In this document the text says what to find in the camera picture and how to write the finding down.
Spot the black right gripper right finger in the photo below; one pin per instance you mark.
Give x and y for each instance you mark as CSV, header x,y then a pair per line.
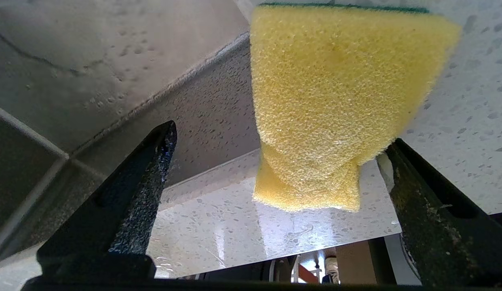
x,y
445,242

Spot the stainless steel sink basin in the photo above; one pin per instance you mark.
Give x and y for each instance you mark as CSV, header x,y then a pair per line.
x,y
113,60

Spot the yellow and green sponge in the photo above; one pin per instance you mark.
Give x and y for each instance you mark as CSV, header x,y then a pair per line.
x,y
332,89

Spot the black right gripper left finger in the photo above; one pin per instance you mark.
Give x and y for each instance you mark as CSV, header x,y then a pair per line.
x,y
125,210

